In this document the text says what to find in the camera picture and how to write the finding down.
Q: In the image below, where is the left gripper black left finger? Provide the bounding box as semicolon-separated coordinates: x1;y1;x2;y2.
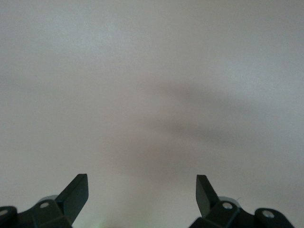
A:
19;174;89;228

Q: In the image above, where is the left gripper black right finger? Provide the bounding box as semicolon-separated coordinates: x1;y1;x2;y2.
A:
190;175;255;228

